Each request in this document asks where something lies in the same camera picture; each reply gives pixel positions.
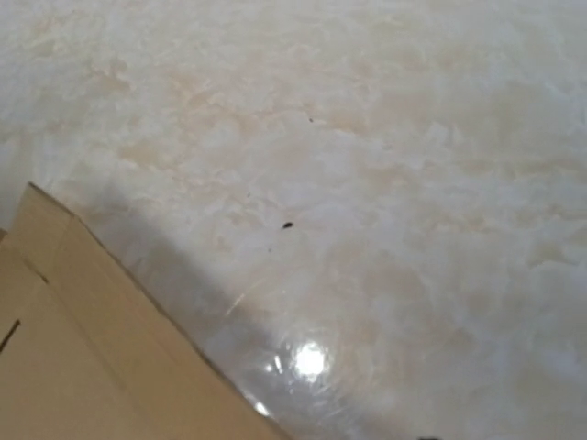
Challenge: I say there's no brown cardboard box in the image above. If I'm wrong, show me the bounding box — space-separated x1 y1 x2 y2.
1 184 283 439

